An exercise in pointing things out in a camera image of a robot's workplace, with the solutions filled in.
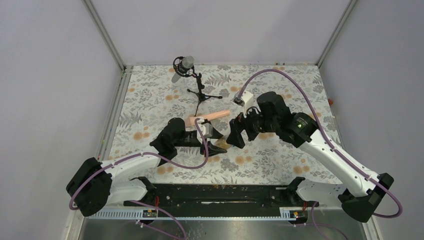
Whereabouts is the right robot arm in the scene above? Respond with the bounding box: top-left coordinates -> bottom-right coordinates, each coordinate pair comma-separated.
226,91 -> 394,223

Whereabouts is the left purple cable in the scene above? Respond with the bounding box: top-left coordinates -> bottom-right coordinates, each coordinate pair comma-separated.
68,118 -> 210,211

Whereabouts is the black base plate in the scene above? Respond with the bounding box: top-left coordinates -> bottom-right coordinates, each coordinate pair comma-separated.
124,177 -> 313,217

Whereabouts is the silver microphone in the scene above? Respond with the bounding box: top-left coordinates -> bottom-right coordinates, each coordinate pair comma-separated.
171,55 -> 194,84

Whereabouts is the floral table mat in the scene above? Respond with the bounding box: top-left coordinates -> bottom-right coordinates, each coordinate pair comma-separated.
108,65 -> 339,185

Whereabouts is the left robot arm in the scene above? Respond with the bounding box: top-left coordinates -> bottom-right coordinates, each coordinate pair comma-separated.
65,117 -> 227,217

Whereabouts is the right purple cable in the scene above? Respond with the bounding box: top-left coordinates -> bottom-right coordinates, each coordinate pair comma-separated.
235,68 -> 404,219

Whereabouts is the white slotted cable duct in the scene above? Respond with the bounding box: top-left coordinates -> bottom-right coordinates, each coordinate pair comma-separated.
88,207 -> 299,221

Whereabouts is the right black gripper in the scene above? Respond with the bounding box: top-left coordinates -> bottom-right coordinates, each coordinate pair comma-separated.
225,101 -> 278,149

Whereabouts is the purple cable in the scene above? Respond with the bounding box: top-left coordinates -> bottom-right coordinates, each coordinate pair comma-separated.
68,118 -> 210,211
235,68 -> 404,219

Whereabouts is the pink tube container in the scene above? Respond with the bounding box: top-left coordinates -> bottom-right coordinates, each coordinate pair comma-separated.
184,109 -> 230,127

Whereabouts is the black microphone tripod stand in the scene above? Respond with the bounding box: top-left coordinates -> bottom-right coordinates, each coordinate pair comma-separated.
187,72 -> 223,117

